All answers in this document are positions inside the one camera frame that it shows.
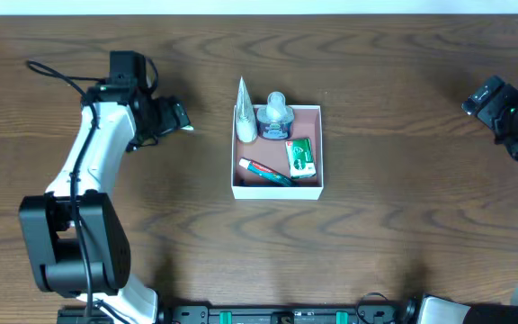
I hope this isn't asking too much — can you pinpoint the white box with pink interior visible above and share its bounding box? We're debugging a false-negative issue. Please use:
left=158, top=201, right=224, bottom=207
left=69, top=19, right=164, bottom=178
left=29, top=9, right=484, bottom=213
left=230, top=105, right=324, bottom=201

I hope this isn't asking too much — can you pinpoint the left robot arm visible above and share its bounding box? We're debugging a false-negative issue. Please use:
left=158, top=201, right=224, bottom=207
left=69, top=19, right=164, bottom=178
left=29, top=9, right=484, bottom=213
left=19, top=50, right=192, bottom=323

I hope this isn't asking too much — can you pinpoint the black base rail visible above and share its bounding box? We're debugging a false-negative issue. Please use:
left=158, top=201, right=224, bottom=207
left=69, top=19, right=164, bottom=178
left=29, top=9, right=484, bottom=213
left=56, top=303, right=422, bottom=324

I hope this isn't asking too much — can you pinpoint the blue clear bottle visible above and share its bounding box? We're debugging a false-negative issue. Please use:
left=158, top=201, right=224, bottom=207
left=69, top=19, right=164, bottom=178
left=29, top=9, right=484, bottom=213
left=256, top=92, right=295, bottom=140

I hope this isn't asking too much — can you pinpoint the Colgate toothpaste tube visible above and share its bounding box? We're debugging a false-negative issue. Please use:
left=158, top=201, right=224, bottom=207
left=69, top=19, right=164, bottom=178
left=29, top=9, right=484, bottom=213
left=238, top=157, right=298, bottom=187

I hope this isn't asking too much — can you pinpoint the green white soap packet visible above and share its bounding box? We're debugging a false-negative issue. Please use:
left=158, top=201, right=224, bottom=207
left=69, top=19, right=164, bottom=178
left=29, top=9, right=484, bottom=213
left=285, top=138, right=317, bottom=179

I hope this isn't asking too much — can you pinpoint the white cream tube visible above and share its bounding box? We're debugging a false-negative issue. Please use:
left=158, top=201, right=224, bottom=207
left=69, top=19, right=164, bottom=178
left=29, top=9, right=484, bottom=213
left=235, top=77, right=257, bottom=143

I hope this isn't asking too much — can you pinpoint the blue disposable razor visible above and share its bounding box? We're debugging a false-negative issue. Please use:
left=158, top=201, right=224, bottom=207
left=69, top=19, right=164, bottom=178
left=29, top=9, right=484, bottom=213
left=238, top=179, right=280, bottom=187

